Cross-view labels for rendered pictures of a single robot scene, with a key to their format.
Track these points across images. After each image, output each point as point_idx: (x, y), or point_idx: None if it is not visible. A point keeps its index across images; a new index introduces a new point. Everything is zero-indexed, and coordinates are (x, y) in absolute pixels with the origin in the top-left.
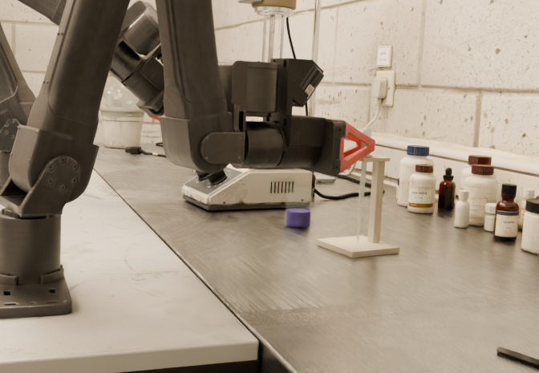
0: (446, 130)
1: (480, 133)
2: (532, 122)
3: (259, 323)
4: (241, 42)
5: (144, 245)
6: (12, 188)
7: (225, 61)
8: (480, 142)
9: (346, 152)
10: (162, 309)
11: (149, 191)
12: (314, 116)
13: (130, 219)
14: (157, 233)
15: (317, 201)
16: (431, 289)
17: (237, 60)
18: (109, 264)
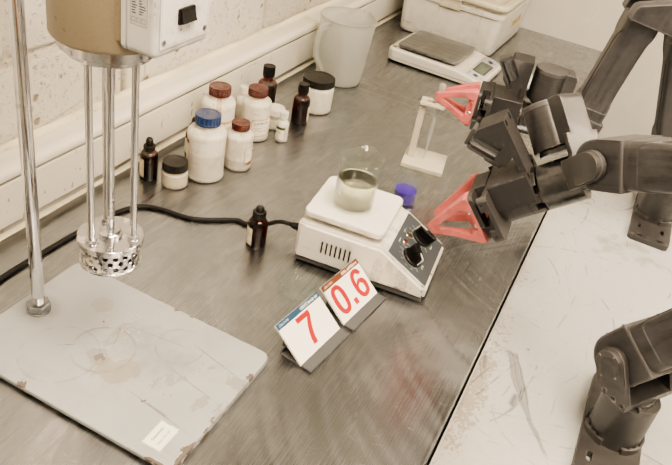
0: (79, 94)
1: (130, 71)
2: None
3: (566, 154)
4: None
5: (557, 229)
6: None
7: (575, 75)
8: (131, 81)
9: (452, 105)
10: None
11: (420, 359)
12: (497, 87)
13: (529, 277)
14: (530, 242)
15: (277, 228)
16: (457, 130)
17: (573, 70)
18: (597, 219)
